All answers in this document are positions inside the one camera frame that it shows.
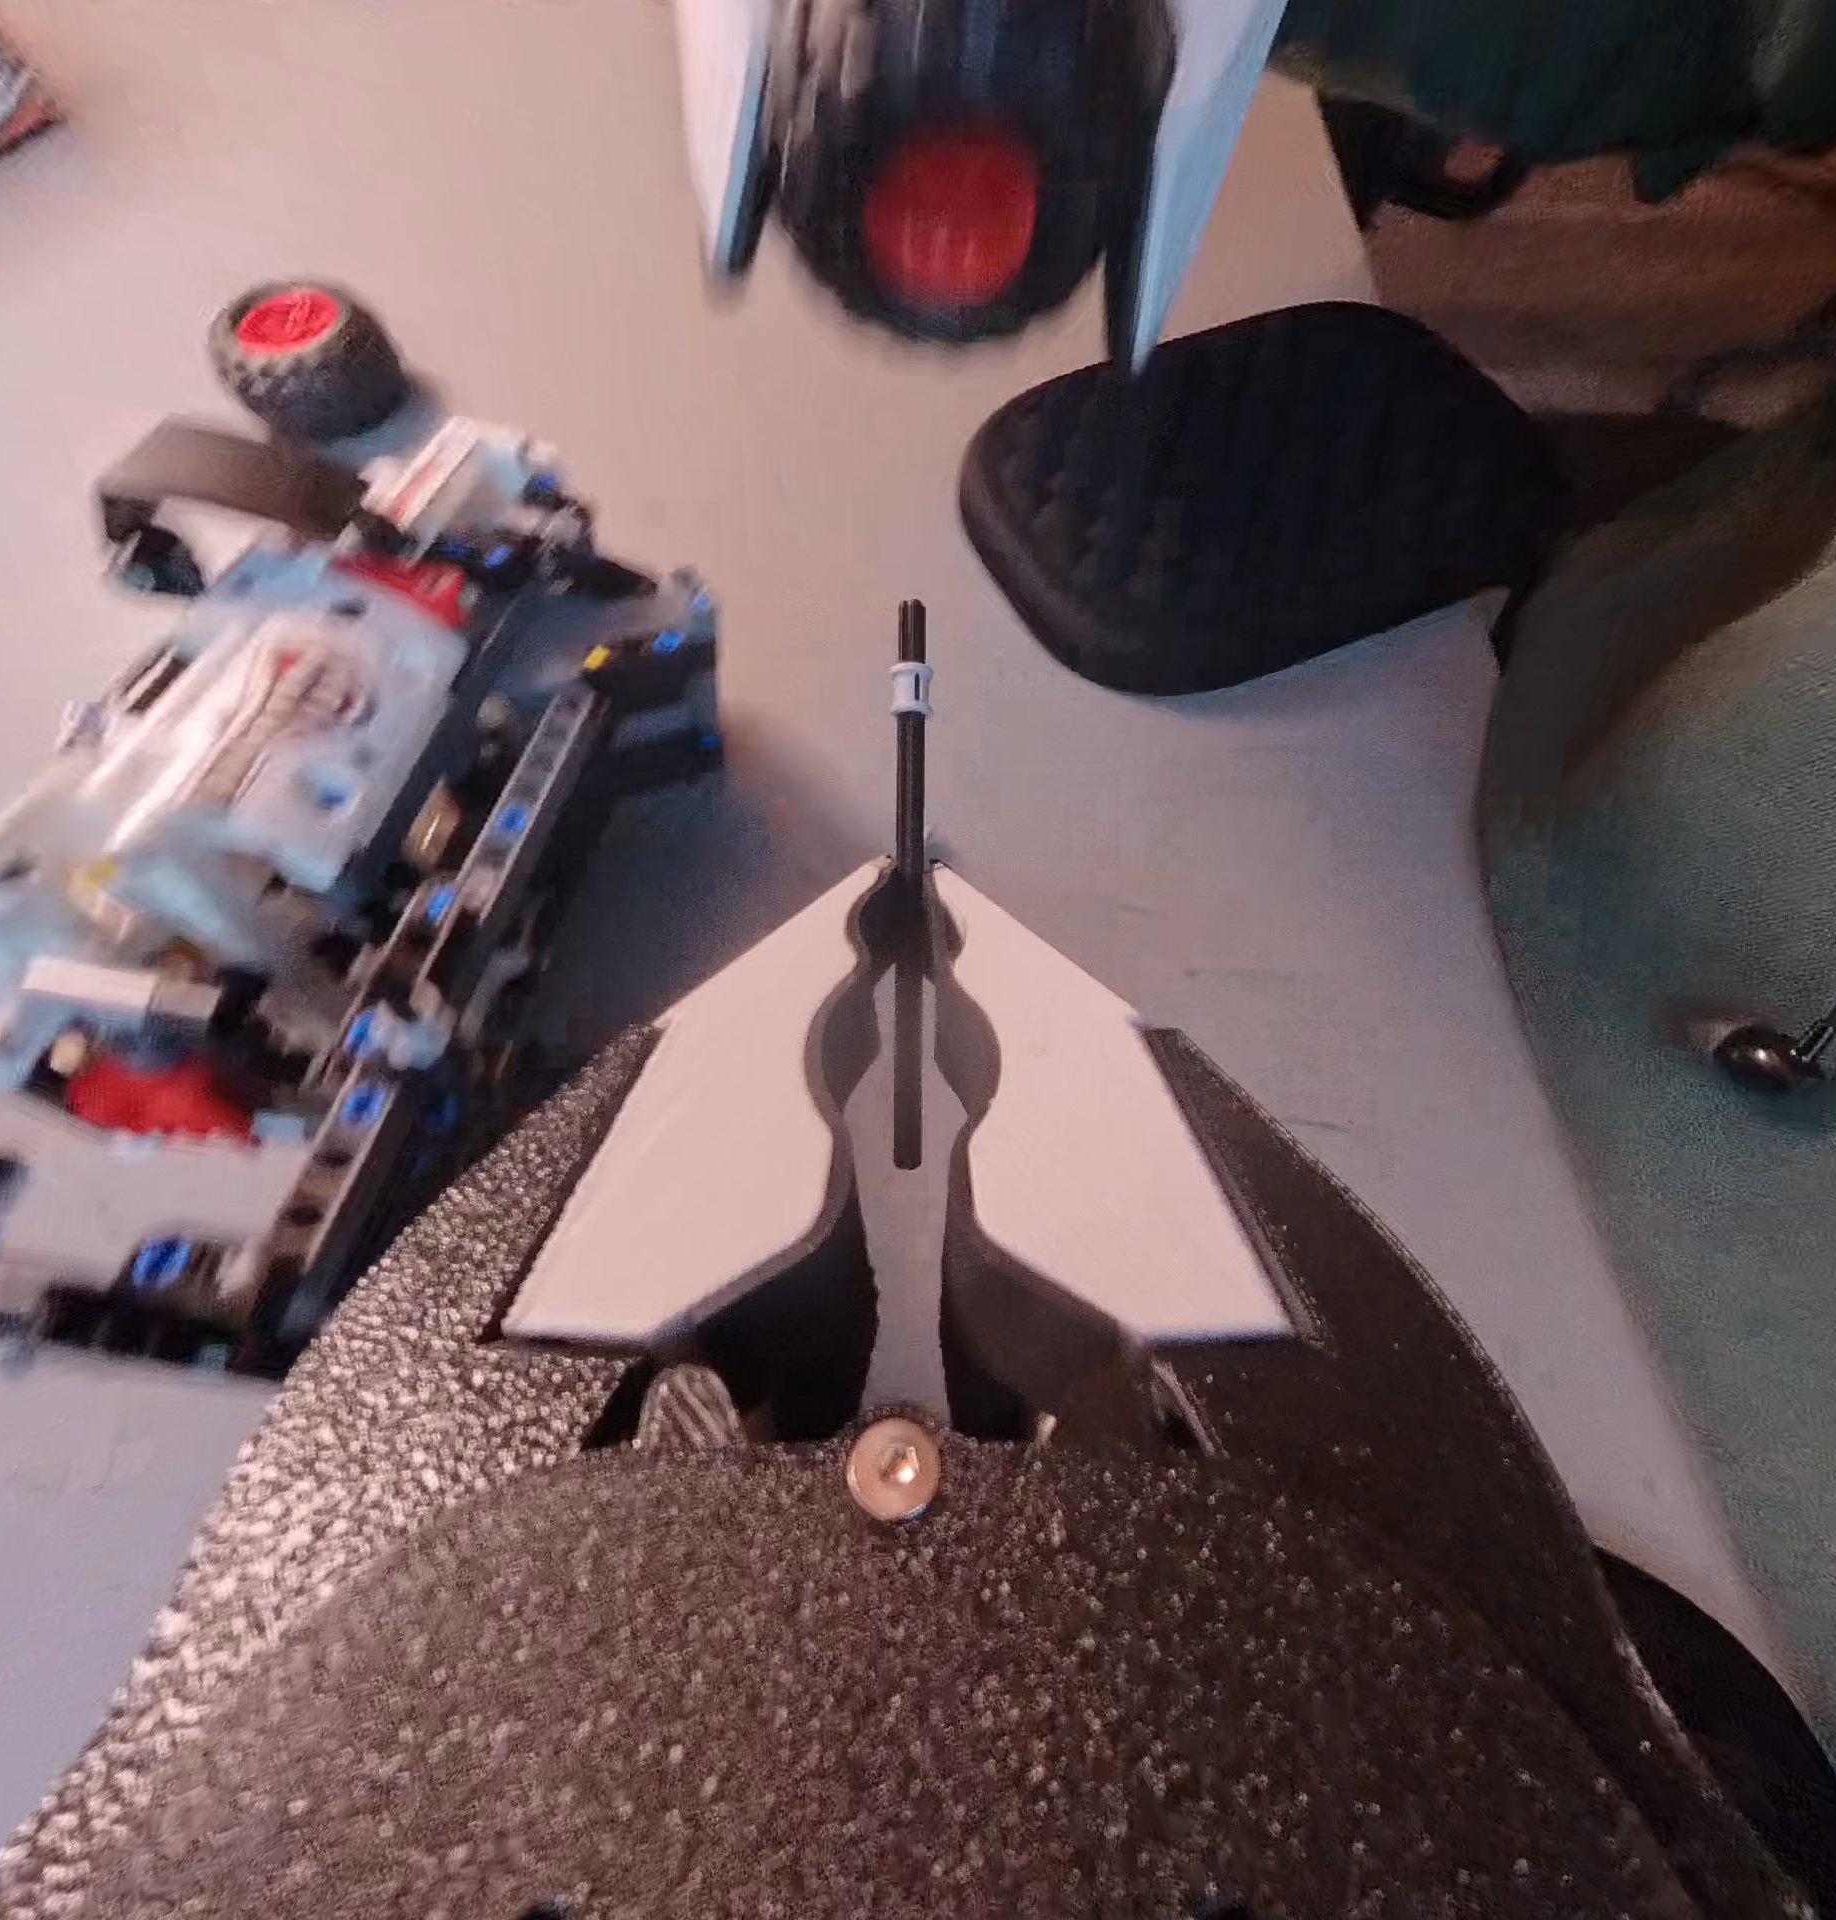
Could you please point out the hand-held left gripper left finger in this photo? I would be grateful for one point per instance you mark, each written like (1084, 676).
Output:
(693, 1199)

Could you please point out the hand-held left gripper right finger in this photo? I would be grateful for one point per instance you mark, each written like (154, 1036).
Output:
(1128, 1199)

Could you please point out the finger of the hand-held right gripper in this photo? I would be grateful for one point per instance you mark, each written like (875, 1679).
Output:
(1198, 120)
(724, 120)

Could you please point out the black lego wheel red hub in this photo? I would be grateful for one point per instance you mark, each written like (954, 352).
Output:
(304, 356)
(949, 182)

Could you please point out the black lego axle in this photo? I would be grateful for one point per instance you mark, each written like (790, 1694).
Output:
(907, 811)

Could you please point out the white lego truck model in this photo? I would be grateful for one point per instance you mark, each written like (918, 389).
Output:
(288, 899)

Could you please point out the small white lego bushing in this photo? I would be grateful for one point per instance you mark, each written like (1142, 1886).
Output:
(910, 691)

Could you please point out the person's right forearm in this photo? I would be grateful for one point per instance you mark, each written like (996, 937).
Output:
(1639, 77)

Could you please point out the black quilted chair armrest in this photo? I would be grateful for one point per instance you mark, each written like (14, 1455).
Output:
(1249, 498)

